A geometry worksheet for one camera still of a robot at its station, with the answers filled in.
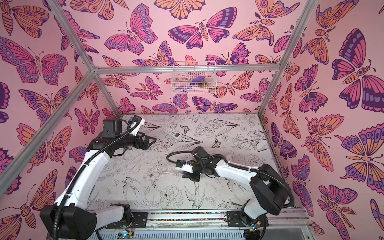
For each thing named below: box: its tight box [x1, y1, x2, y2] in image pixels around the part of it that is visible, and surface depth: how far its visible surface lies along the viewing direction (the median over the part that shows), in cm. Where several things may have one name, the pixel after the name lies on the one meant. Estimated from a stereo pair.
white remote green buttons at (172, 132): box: [163, 127, 182, 139], surface depth 110 cm
